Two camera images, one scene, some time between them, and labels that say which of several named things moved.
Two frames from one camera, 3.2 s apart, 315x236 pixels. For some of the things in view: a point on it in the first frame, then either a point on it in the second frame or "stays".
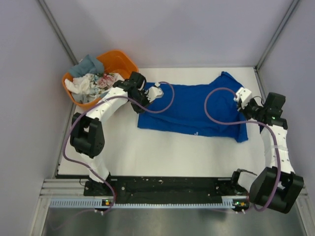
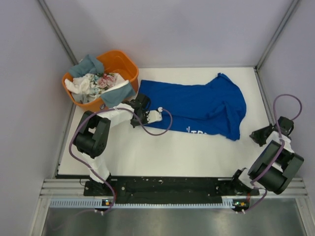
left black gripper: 137,109 → 143,111
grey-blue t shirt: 89,65 stays
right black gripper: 243,111 → 255,135
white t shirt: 80,84 stays
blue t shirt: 196,109 stays
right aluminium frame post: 293,4 stays
